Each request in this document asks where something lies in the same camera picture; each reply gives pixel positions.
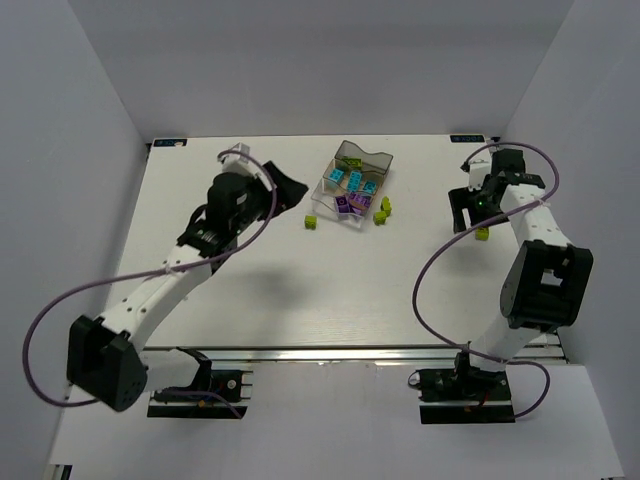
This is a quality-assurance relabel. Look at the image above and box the small teal lego brick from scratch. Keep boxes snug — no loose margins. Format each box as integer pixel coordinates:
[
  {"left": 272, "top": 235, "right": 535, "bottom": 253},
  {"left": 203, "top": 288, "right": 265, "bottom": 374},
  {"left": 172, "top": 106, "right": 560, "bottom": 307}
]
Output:
[{"left": 362, "top": 181, "right": 377, "bottom": 195}]

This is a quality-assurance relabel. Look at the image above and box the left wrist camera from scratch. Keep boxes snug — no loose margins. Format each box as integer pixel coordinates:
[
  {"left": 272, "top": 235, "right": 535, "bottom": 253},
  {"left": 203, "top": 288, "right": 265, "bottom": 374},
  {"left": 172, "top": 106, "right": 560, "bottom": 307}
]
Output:
[{"left": 217, "top": 142, "right": 254, "bottom": 176}]

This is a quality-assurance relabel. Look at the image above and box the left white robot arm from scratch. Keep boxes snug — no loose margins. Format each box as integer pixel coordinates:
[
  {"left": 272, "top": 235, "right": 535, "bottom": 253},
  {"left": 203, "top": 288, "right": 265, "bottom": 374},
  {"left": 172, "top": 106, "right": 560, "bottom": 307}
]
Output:
[{"left": 66, "top": 162, "right": 308, "bottom": 412}]

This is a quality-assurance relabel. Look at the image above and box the right corner blue label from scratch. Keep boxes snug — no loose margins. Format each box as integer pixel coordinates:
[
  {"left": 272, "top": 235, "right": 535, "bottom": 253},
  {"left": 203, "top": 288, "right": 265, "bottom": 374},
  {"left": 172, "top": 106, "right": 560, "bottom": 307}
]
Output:
[{"left": 449, "top": 134, "right": 485, "bottom": 143}]

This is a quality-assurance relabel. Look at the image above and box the green sloped lego piece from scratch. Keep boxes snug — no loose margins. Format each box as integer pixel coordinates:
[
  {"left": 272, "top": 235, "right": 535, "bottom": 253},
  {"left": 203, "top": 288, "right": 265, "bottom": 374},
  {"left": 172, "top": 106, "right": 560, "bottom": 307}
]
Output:
[{"left": 475, "top": 227, "right": 490, "bottom": 241}]

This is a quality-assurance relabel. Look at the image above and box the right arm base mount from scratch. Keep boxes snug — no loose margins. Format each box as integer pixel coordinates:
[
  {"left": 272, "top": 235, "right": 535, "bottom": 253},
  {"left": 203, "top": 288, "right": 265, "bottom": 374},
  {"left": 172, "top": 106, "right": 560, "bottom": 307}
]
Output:
[{"left": 407, "top": 369, "right": 515, "bottom": 425}]

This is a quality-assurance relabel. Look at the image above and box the green small lego brick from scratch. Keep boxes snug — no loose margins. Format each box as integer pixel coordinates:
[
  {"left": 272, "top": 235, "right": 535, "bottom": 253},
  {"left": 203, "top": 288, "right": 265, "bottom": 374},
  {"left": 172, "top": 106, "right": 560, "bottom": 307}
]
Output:
[{"left": 304, "top": 215, "right": 317, "bottom": 230}]

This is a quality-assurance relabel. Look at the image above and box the round teal lego piece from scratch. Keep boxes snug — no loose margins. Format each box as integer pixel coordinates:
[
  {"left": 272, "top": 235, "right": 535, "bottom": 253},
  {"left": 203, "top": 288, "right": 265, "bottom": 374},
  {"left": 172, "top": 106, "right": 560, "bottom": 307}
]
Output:
[{"left": 328, "top": 168, "right": 345, "bottom": 184}]

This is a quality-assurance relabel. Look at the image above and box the clear plastic container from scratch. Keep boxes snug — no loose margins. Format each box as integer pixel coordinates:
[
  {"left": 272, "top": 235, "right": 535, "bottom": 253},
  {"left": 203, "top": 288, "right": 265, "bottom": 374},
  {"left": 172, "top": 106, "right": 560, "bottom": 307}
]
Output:
[{"left": 311, "top": 179, "right": 374, "bottom": 229}]

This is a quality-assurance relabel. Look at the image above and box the green stacked lego piece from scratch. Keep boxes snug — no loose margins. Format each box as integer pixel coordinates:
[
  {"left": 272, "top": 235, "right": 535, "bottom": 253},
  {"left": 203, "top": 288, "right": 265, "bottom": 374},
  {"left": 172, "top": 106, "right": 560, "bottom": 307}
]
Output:
[{"left": 373, "top": 196, "right": 392, "bottom": 226}]

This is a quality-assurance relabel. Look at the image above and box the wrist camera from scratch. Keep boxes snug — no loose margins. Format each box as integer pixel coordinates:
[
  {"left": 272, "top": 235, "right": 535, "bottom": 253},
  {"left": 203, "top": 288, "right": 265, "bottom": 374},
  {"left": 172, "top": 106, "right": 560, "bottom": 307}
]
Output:
[
  {"left": 461, "top": 158, "right": 492, "bottom": 191},
  {"left": 217, "top": 142, "right": 254, "bottom": 176}
]

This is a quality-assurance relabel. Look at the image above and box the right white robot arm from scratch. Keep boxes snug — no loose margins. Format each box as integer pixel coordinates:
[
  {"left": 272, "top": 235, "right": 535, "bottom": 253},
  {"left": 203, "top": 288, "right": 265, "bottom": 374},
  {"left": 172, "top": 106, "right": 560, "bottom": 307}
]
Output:
[{"left": 449, "top": 148, "right": 593, "bottom": 376}]

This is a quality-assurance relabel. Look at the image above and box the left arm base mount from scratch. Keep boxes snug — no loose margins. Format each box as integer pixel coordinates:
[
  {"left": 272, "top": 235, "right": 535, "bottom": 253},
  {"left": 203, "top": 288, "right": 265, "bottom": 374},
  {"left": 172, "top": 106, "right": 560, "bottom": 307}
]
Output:
[{"left": 142, "top": 348, "right": 253, "bottom": 420}]

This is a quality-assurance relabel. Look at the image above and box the purple 2x4 lego plate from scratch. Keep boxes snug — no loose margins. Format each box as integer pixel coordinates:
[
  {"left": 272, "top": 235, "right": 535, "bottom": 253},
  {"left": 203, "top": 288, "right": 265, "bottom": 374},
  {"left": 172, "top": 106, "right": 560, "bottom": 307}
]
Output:
[{"left": 349, "top": 192, "right": 371, "bottom": 210}]

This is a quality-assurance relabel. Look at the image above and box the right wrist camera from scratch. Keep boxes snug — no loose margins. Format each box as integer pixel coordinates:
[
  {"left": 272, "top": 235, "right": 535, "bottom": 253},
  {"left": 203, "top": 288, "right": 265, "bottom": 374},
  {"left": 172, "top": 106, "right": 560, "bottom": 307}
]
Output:
[{"left": 461, "top": 158, "right": 492, "bottom": 191}]

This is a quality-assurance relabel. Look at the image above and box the purple curved lego piece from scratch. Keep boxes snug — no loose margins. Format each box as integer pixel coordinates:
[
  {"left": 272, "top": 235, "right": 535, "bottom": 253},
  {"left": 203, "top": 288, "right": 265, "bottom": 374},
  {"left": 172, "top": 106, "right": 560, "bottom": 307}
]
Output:
[{"left": 334, "top": 195, "right": 350, "bottom": 215}]

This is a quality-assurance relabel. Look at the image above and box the left corner blue label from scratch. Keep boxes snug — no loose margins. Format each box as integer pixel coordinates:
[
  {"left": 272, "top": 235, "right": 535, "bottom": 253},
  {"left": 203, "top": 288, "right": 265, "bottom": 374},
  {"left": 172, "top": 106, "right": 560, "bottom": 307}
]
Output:
[{"left": 152, "top": 138, "right": 187, "bottom": 148}]

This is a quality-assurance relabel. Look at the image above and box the corner blue label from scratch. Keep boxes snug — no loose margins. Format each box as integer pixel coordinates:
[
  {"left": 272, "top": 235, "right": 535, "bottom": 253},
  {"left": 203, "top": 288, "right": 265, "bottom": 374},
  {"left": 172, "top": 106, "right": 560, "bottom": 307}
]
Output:
[
  {"left": 152, "top": 138, "right": 187, "bottom": 148},
  {"left": 449, "top": 134, "right": 485, "bottom": 143}
]

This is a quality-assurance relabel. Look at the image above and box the green 2x4 lego brick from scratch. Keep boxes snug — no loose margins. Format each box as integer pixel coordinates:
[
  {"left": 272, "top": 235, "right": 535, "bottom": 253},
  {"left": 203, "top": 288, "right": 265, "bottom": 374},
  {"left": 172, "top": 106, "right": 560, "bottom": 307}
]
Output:
[{"left": 341, "top": 157, "right": 363, "bottom": 169}]

